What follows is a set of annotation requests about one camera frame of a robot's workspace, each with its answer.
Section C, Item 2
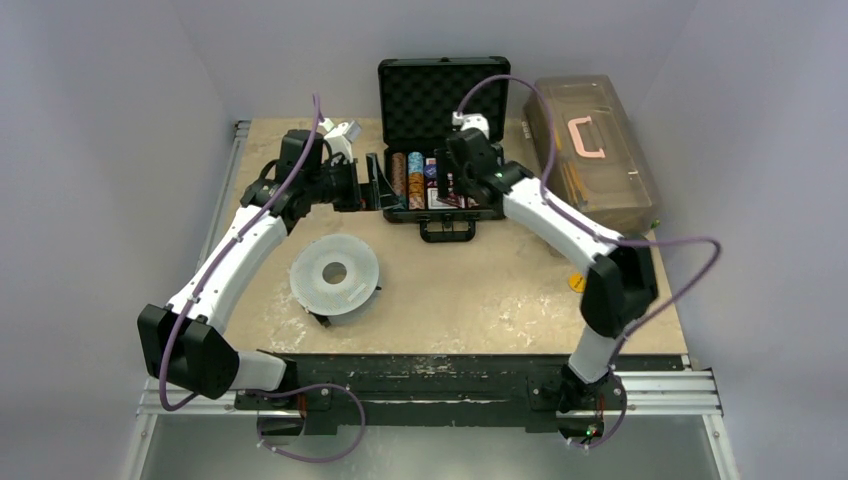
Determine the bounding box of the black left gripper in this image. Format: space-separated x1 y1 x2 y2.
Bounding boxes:
305 153 400 213

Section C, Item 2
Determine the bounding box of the black poker set case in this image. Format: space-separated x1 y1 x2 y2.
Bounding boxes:
377 56 511 243

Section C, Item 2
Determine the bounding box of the yellow big blind button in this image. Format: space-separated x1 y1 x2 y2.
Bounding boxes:
568 273 586 293

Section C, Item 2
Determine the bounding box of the red triangle warning sticker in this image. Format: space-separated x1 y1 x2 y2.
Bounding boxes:
439 182 469 209

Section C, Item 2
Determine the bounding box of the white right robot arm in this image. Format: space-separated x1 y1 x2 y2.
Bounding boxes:
446 128 659 407

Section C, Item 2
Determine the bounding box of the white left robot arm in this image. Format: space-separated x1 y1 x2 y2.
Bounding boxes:
137 129 397 411

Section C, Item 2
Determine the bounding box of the light blue chip stack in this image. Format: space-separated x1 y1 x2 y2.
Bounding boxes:
407 152 425 176

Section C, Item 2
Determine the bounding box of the orange yellow chip stack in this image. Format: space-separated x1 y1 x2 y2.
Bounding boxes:
407 172 426 210

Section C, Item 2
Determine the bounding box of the long brown chip stack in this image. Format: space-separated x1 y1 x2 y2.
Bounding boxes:
390 152 407 209

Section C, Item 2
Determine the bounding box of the blue playing card deck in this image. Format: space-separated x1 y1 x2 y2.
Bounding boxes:
427 188 459 210

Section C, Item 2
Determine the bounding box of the translucent plastic toolbox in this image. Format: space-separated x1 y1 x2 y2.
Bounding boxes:
523 75 660 235

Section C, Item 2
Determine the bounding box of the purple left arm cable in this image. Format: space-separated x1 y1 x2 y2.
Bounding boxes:
157 91 367 465

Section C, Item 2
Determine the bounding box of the white perforated cable spool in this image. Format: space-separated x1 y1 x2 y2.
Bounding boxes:
289 234 382 328

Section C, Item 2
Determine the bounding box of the aluminium frame rail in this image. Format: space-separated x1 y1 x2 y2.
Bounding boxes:
619 370 722 416

